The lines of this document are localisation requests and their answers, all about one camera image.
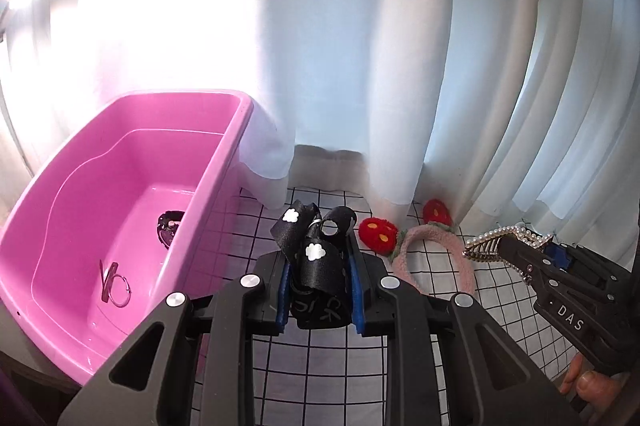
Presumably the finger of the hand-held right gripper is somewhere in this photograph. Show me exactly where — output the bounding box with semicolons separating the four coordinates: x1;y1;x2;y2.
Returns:
497;233;551;293
542;242;601;271

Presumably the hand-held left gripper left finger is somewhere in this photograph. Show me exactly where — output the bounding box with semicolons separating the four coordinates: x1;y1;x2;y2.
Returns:
57;251;294;426

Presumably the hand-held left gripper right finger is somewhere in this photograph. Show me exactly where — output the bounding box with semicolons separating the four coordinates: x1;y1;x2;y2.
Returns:
345;250;583;426

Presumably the pearl claw hair clip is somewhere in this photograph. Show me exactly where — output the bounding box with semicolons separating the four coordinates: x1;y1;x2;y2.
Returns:
464;226;555;287

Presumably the black ribbon hair bow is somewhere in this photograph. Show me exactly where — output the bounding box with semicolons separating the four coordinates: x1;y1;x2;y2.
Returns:
270;201;359;331

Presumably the black wristwatch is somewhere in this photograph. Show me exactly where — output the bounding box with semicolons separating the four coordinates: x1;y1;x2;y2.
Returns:
157;210;187;249

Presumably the silver bangle ring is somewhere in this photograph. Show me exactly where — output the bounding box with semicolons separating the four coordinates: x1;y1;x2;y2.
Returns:
107;275;133;307

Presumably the pink plastic basin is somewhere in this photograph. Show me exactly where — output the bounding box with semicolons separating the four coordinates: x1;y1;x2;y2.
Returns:
0;90;256;388

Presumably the brown hair clip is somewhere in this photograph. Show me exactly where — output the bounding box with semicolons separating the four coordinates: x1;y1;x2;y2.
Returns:
99;260;121;304

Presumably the person's right hand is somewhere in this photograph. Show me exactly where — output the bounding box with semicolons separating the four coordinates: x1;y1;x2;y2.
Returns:
559;352;628;413

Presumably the pink fluffy strawberry headband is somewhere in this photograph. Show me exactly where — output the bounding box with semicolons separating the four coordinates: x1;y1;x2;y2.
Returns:
359;200;476;294

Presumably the white black checked tablecloth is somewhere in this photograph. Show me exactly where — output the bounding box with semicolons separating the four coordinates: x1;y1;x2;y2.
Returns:
192;186;606;426

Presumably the white sheer curtain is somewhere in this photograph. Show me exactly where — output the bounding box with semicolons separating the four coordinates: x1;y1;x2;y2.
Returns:
0;0;640;267

